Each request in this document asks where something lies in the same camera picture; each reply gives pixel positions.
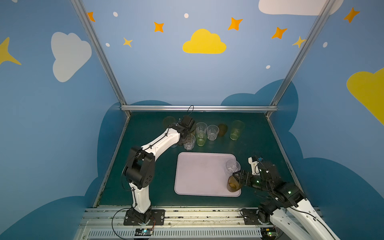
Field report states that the aluminium frame post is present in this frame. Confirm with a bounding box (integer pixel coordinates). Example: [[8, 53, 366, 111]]
[[71, 0, 127, 107], [266, 0, 336, 120]]

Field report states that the tall green glass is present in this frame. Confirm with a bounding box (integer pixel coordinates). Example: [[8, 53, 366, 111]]
[[230, 120, 245, 141]]

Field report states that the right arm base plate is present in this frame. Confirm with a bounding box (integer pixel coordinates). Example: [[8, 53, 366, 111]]
[[240, 209, 270, 225]]

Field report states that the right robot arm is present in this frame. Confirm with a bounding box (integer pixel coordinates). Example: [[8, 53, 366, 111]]
[[227, 160, 339, 240]]

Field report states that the dark amber dimpled glass back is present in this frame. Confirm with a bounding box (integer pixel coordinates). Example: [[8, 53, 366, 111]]
[[218, 124, 228, 137]]

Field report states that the controller board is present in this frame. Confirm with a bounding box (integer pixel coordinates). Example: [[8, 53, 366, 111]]
[[134, 229, 154, 238], [261, 228, 279, 240]]

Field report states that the dark amber dimpled glass front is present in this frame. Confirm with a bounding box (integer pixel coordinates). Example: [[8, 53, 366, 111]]
[[227, 176, 243, 193]]

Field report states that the right controller board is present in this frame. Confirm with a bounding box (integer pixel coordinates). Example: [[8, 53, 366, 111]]
[[261, 228, 279, 240]]

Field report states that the back horizontal aluminium frame bar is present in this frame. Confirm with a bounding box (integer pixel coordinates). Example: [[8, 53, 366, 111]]
[[121, 105, 278, 113]]

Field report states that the right aluminium frame post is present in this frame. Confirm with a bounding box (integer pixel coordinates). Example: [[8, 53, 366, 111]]
[[266, 0, 336, 120]]

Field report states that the dark amber dimpled glass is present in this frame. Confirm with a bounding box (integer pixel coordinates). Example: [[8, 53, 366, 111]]
[[218, 124, 228, 137], [227, 176, 243, 193]]

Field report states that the small green glass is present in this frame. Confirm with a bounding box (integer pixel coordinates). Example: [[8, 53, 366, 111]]
[[196, 132, 207, 147]]

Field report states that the lilac plastic tray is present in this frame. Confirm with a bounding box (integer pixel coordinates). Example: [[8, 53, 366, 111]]
[[174, 152, 241, 198]]

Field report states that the left aluminium frame post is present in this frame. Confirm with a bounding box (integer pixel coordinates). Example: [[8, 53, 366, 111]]
[[71, 0, 127, 107]]

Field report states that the clear faceted glass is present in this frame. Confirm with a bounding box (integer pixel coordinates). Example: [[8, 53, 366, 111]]
[[183, 134, 196, 151], [225, 160, 241, 176]]

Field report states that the clear glass back left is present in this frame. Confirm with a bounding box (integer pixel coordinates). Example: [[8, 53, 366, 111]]
[[196, 122, 208, 138]]

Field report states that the aluminium mounting rail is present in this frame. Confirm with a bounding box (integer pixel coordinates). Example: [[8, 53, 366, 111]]
[[74, 207, 290, 240]]

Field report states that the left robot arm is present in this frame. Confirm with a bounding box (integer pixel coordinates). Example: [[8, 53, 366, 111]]
[[122, 116, 195, 225]]

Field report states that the left controller board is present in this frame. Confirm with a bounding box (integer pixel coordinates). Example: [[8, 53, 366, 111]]
[[134, 229, 154, 238]]

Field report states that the clear glass back right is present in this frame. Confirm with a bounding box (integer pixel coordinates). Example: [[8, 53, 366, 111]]
[[207, 125, 220, 141]]

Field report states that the tall amber glass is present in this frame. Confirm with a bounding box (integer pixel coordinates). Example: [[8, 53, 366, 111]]
[[163, 116, 176, 129]]

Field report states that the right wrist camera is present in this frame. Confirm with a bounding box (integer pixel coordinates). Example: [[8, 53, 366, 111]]
[[248, 156, 264, 176]]

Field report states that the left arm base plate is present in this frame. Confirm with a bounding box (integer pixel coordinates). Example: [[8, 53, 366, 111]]
[[123, 209, 165, 226]]

